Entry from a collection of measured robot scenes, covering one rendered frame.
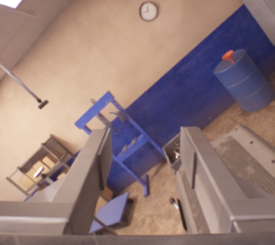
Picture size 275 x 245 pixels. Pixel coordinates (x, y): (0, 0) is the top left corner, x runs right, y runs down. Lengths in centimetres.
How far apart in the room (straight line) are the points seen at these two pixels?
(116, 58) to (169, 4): 130
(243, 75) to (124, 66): 199
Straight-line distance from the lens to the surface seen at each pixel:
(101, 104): 342
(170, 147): 340
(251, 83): 348
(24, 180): 489
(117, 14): 382
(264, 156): 94
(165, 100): 390
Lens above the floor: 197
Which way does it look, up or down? 11 degrees down
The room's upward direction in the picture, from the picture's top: 44 degrees counter-clockwise
